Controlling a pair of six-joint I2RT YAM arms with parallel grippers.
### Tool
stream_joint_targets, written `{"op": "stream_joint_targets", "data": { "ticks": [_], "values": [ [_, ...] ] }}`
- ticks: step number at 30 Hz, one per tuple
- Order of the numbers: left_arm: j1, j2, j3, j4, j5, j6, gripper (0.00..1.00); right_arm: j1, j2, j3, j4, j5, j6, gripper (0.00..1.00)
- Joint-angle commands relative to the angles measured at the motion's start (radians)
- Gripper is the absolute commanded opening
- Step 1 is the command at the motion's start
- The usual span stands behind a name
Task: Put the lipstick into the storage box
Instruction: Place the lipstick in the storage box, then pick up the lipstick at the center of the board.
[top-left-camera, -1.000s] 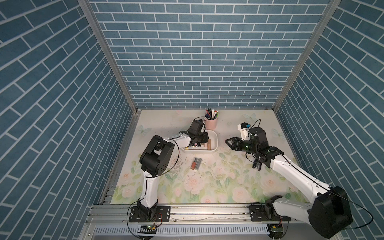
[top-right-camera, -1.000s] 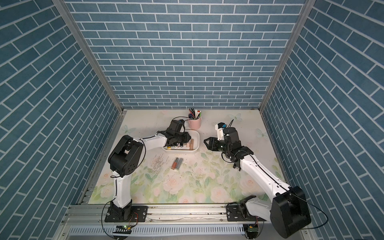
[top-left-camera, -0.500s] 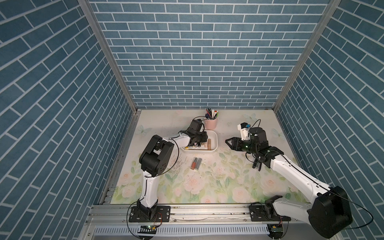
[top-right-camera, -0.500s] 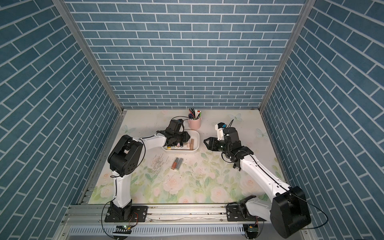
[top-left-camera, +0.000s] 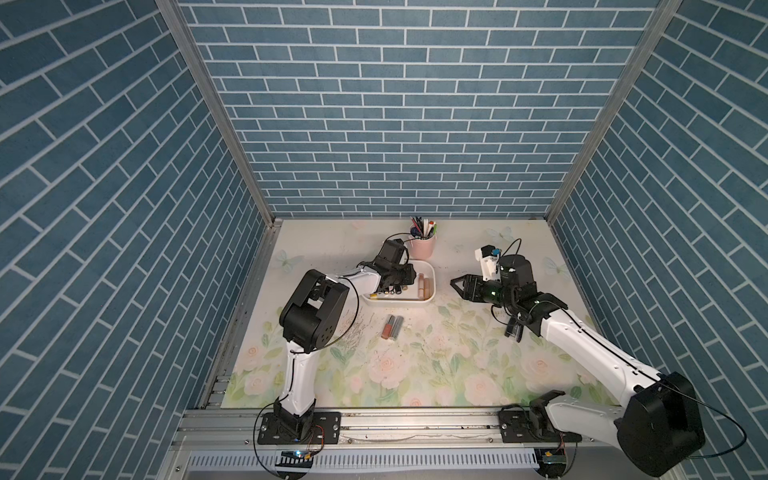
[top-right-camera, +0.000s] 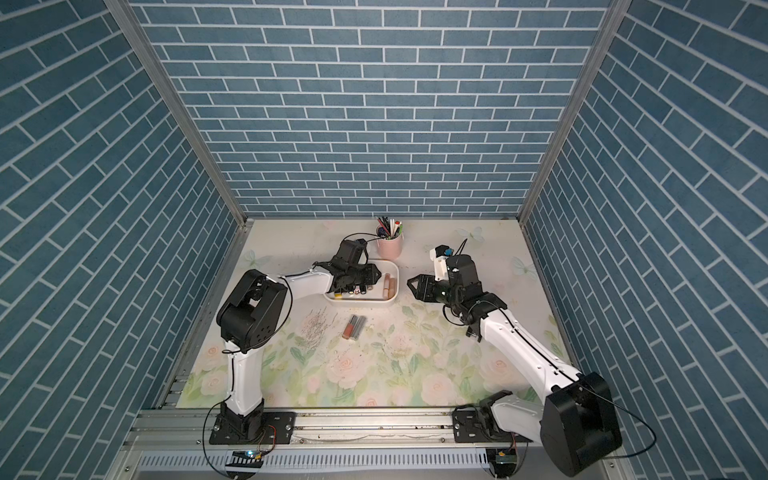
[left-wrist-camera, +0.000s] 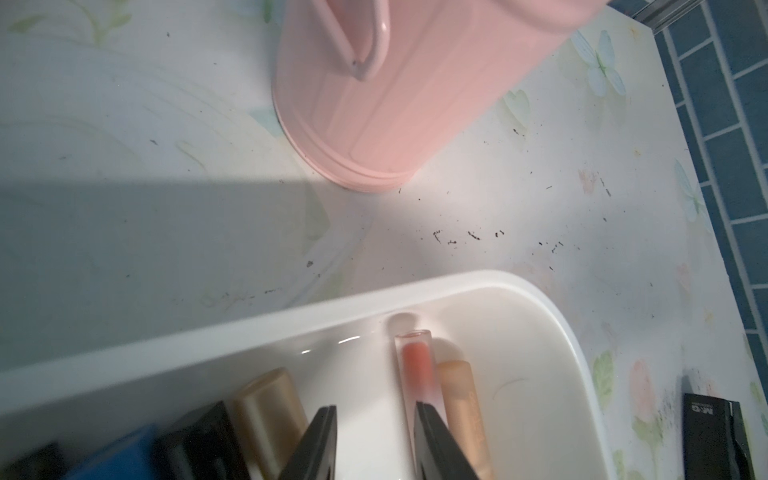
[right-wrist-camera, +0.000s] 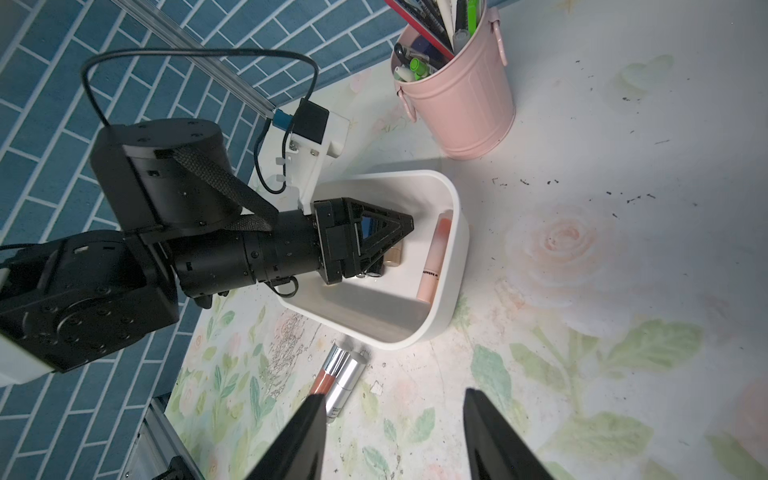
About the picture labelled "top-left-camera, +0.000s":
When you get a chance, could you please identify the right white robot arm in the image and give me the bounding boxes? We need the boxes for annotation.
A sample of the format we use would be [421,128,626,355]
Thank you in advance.
[450,245,706,478]

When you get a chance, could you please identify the pens in cup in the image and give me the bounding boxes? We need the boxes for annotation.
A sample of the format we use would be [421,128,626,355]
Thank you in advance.
[410,216,436,240]

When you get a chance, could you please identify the red lip gloss tube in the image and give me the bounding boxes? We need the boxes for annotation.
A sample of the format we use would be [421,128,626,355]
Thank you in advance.
[381,315,396,340]

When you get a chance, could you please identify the green circuit board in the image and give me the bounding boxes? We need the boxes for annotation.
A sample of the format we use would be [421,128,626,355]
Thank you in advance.
[275,450,314,470]
[535,449,568,478]

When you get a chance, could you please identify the right green circuit board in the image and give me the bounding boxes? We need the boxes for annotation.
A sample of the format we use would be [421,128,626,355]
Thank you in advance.
[535,449,568,478]

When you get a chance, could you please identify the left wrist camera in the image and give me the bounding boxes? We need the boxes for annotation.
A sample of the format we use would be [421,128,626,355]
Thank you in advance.
[378,238,407,268]

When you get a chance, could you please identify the silver lip gloss tube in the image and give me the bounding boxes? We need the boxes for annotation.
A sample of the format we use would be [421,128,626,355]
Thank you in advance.
[389,316,404,340]

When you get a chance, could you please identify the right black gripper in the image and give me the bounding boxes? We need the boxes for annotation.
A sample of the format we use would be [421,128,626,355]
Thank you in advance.
[450,273,514,311]

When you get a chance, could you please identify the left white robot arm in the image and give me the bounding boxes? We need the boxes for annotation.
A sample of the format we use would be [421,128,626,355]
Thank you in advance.
[256,238,417,445]

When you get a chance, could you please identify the pink pen cup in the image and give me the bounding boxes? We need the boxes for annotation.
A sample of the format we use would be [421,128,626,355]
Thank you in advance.
[408,236,436,261]

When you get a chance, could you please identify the left green circuit board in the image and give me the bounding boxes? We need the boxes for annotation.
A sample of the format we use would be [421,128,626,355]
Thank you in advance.
[275,450,314,470]

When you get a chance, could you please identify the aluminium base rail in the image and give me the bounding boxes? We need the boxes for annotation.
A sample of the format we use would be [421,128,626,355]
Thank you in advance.
[173,406,667,451]

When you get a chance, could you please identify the pink lip gloss tube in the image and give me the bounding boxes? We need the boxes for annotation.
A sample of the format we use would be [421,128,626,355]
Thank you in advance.
[417,273,426,300]

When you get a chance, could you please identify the tan lipstick tube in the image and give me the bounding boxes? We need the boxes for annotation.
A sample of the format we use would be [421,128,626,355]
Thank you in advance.
[424,277,434,300]

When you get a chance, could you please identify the floral table mat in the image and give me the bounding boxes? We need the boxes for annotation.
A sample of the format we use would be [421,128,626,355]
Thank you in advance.
[222,219,613,408]

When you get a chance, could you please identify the white plastic storage box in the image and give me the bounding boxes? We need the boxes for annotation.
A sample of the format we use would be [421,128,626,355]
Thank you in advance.
[362,260,436,308]

